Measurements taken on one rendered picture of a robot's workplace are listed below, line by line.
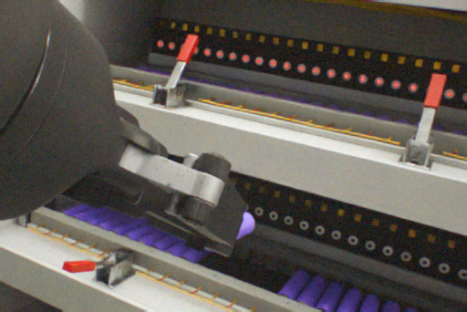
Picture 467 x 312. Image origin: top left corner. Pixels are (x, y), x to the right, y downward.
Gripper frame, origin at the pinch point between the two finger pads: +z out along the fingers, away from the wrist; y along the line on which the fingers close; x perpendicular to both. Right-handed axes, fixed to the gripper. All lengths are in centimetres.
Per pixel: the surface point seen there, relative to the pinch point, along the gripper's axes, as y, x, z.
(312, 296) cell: 4.4, -1.7, 23.8
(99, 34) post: -33.6, 21.7, 19.7
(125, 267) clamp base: -14.5, -5.8, 17.9
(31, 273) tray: -24.7, -10.1, 16.6
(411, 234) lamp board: 12.1, 8.4, 28.4
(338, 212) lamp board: 3.7, 8.6, 28.2
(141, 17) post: -34, 29, 26
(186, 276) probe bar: -8.2, -4.5, 19.8
